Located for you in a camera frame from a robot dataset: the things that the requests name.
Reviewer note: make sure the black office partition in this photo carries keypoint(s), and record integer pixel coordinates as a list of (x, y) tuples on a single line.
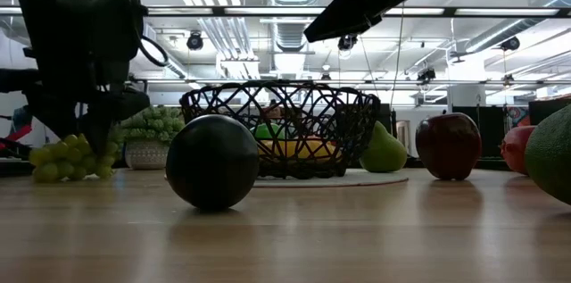
[(482, 131)]

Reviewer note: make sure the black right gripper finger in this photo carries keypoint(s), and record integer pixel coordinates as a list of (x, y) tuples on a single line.
[(334, 19)]

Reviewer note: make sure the white plate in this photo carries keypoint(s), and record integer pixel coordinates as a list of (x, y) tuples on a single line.
[(357, 180)]

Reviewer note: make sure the red apple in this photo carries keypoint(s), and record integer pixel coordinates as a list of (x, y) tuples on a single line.
[(448, 147)]

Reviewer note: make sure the red pomegranate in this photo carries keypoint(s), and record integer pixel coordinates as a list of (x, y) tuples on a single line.
[(517, 149)]

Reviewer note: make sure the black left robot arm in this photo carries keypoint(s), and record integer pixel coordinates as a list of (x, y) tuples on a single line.
[(13, 81)]

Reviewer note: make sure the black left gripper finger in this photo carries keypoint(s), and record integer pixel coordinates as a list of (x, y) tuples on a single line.
[(111, 109), (53, 109)]

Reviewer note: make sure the yellow banana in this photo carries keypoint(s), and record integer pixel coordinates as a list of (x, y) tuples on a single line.
[(303, 149)]

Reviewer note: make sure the green avocado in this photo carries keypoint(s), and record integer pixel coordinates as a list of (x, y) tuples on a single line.
[(553, 153)]

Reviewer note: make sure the black ceiling spotlight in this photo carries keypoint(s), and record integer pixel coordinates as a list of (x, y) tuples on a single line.
[(347, 43), (195, 41), (510, 44)]

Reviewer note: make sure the green pear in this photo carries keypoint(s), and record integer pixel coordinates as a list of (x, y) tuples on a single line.
[(383, 153)]

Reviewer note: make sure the potted green plant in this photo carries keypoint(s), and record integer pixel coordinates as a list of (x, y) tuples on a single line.
[(151, 140)]

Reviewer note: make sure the green apple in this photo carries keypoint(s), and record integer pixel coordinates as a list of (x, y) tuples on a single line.
[(267, 132)]

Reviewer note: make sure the black plum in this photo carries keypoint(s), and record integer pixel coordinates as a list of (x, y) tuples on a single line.
[(213, 162)]

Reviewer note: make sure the green grape bunch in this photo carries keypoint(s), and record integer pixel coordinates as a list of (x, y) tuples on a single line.
[(58, 167)]

